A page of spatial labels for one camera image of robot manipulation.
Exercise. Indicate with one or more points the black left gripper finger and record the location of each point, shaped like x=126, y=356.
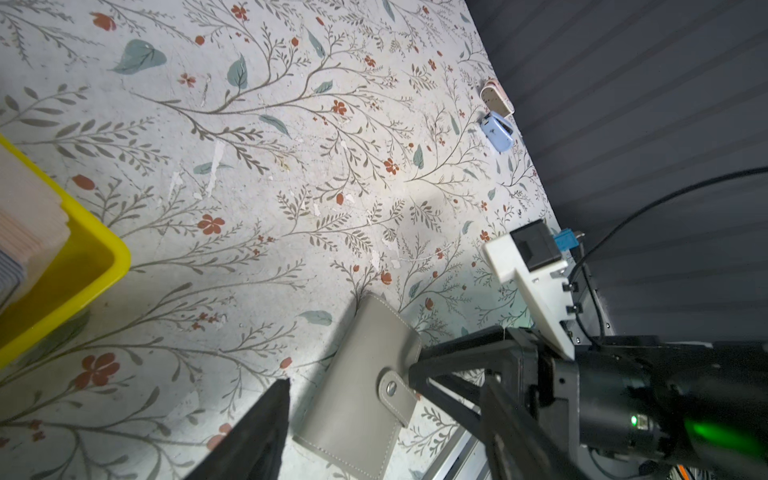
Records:
x=253, y=449

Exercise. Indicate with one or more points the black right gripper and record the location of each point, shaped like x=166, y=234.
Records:
x=697, y=405

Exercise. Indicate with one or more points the yellow plastic tray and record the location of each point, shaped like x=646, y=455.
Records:
x=91, y=261

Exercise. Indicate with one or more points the blue small clip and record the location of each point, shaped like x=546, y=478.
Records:
x=498, y=130

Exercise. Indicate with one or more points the pink white small clip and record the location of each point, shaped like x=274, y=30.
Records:
x=496, y=100

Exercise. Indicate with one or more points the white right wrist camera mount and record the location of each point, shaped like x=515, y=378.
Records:
x=529, y=257

